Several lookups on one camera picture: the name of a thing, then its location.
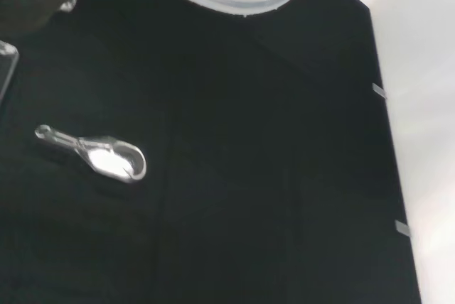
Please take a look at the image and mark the glass weighing funnel with powder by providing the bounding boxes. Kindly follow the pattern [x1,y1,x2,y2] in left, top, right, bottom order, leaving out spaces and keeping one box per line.
[34,124,148,185]

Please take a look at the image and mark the clear acrylic funnel stand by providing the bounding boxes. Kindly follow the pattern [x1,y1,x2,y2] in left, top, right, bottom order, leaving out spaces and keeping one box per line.
[0,38,20,103]

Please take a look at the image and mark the black bench cloth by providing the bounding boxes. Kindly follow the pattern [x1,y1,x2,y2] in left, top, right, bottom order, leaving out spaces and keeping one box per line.
[0,0,423,304]

